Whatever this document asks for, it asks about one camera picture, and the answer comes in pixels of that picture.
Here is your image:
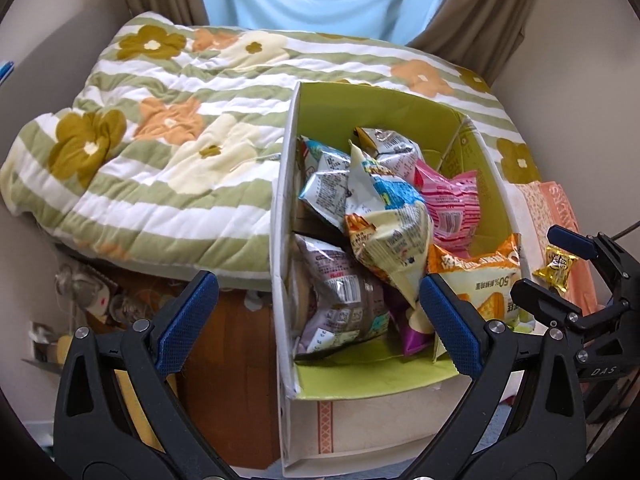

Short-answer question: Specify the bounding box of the green cardboard box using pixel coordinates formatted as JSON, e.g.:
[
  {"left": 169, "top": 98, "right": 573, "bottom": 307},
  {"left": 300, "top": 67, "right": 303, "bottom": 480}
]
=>
[{"left": 269, "top": 80, "right": 540, "bottom": 479}]

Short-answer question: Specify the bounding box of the pile of snack packets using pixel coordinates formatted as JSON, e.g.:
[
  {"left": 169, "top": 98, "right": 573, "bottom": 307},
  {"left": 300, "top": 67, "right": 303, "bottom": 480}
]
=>
[{"left": 292, "top": 127, "right": 523, "bottom": 358}]

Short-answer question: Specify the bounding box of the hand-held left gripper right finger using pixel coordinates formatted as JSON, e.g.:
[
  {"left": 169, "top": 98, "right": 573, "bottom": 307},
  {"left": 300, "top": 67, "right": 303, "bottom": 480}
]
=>
[{"left": 400, "top": 274, "right": 587, "bottom": 480}]

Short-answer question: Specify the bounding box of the grey bed headboard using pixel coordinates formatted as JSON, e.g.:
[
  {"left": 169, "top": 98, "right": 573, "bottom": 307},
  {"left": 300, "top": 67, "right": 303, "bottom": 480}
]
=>
[{"left": 0, "top": 0, "right": 138, "bottom": 126}]

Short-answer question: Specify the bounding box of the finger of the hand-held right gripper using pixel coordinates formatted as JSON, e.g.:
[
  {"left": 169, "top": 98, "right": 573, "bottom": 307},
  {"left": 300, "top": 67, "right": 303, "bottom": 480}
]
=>
[
  {"left": 547, "top": 224, "right": 633, "bottom": 282},
  {"left": 511, "top": 278, "right": 587, "bottom": 332}
]

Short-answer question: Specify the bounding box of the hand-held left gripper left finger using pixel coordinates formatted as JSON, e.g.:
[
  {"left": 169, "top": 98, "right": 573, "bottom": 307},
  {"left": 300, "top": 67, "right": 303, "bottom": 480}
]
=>
[{"left": 54, "top": 270, "right": 241, "bottom": 480}]

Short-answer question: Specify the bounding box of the clear glassware cluster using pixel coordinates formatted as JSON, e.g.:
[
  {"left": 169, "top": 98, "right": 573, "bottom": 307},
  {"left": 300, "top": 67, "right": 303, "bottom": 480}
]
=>
[{"left": 54, "top": 264, "right": 168, "bottom": 328}]

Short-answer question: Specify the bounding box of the brown right curtain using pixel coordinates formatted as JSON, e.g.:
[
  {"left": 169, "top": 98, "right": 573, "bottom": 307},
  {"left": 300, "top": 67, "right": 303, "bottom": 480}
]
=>
[{"left": 407, "top": 0, "right": 548, "bottom": 83}]

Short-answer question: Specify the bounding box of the beige patterned table cloth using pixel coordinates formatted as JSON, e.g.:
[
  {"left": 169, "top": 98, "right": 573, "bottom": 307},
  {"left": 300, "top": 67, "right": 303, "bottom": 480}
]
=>
[{"left": 292, "top": 390, "right": 476, "bottom": 466}]

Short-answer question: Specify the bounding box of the gold candy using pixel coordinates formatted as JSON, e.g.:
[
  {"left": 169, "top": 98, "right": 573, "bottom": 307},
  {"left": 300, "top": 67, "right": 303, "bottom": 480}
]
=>
[{"left": 532, "top": 244, "right": 580, "bottom": 292}]

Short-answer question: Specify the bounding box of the large peach printed bag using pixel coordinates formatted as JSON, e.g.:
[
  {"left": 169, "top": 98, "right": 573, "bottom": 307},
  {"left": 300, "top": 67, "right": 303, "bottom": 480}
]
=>
[{"left": 514, "top": 180, "right": 599, "bottom": 317}]

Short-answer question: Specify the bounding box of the floral striped blanket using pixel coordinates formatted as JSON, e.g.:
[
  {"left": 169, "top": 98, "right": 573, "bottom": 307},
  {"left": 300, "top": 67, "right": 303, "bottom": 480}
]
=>
[{"left": 0, "top": 10, "right": 543, "bottom": 291}]

